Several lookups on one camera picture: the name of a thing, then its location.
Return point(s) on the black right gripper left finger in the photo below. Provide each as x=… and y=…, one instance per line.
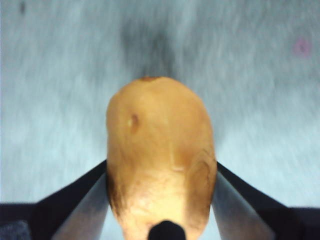
x=82, y=207

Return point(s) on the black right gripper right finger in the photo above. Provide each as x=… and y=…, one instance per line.
x=240, y=207

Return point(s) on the brown potato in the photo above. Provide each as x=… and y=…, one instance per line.
x=160, y=150

